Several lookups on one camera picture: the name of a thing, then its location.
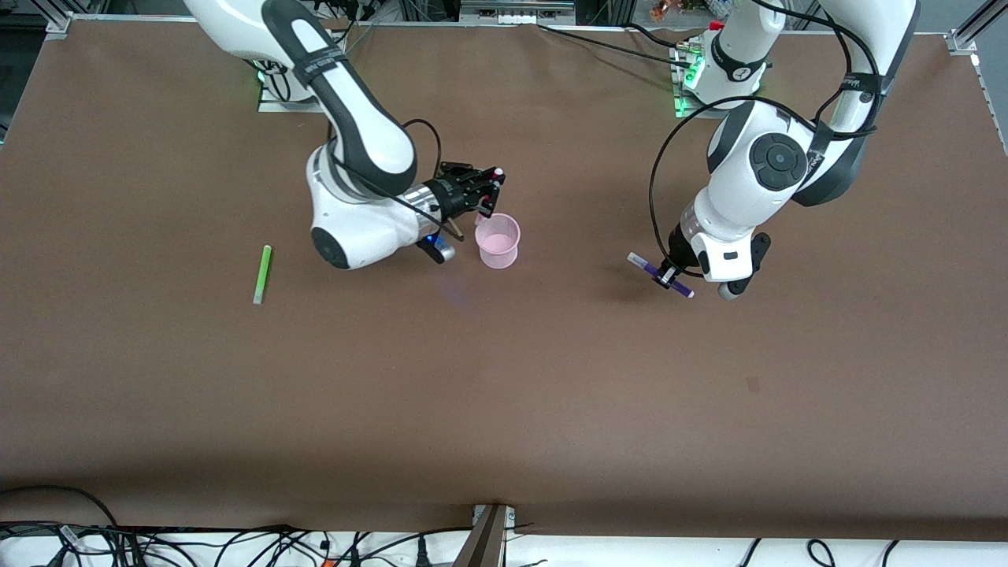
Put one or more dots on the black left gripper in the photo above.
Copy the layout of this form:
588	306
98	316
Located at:
676	246

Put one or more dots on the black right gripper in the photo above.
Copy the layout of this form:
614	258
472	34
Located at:
454	191

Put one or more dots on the pink highlighter pen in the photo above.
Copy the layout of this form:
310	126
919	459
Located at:
498	172

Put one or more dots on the purple highlighter pen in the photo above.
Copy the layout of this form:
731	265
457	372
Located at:
643	264

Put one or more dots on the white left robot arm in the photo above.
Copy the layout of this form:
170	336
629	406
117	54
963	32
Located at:
776	161

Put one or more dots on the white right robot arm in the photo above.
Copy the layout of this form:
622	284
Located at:
354	142

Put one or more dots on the pink plastic cup holder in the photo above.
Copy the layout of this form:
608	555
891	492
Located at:
498	244

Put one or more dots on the silver power strip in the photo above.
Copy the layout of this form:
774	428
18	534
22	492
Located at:
516	16

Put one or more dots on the green highlighter pen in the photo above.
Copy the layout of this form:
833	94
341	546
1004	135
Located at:
262	274

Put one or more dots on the copper coloured metal part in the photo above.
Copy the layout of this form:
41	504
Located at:
668	9

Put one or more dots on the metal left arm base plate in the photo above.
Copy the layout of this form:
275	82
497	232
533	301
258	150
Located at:
683	110

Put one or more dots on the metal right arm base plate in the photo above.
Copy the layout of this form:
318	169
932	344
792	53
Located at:
272	105

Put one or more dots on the metal table edge bracket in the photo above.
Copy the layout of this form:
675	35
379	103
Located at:
488	535

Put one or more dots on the aluminium frame corner post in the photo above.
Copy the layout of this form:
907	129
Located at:
972	31
59	24

